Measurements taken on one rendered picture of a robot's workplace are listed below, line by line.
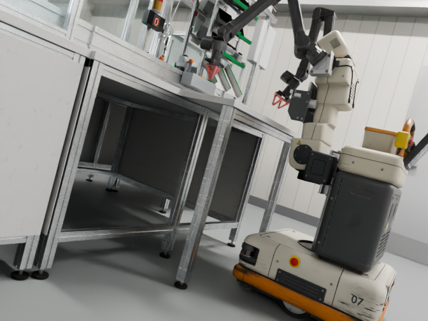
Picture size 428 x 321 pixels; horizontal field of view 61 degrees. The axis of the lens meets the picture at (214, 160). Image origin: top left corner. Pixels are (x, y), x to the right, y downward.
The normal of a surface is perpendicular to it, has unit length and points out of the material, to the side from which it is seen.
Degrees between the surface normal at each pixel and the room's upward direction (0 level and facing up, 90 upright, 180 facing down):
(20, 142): 90
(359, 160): 90
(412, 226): 90
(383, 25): 90
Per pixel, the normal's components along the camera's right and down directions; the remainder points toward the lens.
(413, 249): -0.50, -0.11
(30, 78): 0.80, 0.24
